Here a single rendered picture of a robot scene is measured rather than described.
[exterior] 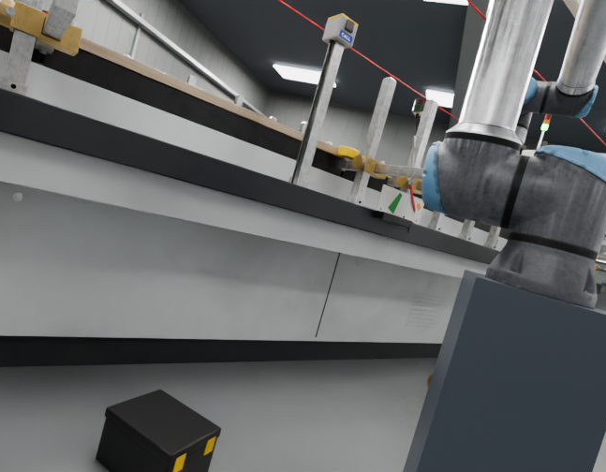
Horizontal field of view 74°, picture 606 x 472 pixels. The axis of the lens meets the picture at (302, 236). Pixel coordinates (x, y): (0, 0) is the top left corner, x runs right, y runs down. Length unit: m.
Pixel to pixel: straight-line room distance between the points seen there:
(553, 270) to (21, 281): 1.23
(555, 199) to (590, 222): 0.07
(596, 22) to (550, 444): 0.91
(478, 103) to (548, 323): 0.43
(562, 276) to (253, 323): 1.08
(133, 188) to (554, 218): 0.90
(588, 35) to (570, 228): 0.56
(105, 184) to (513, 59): 0.90
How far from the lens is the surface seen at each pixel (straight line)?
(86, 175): 1.05
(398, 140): 9.80
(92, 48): 1.26
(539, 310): 0.79
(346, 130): 10.04
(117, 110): 1.26
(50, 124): 1.00
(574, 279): 0.85
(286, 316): 1.64
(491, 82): 0.91
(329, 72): 1.32
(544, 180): 0.86
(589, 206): 0.86
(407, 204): 1.62
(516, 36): 0.93
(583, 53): 1.29
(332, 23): 1.37
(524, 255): 0.85
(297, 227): 1.30
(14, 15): 1.03
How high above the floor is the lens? 0.63
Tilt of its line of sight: 4 degrees down
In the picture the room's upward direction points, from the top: 16 degrees clockwise
